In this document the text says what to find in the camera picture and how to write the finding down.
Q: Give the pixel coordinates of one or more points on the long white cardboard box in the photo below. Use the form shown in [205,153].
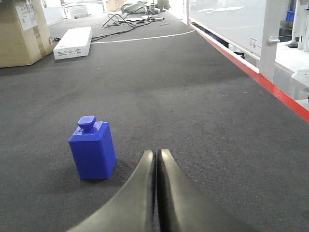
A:
[74,43]

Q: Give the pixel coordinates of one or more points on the white glass partition frame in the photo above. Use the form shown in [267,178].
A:
[253,26]

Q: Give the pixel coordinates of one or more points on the large brown cardboard box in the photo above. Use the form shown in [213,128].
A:
[24,34]

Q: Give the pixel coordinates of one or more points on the blue bottle-shaped plastic part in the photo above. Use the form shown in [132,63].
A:
[92,148]

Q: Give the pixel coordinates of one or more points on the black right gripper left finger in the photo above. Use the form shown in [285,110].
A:
[132,208]

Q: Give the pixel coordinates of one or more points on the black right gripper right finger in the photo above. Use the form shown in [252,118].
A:
[182,207]

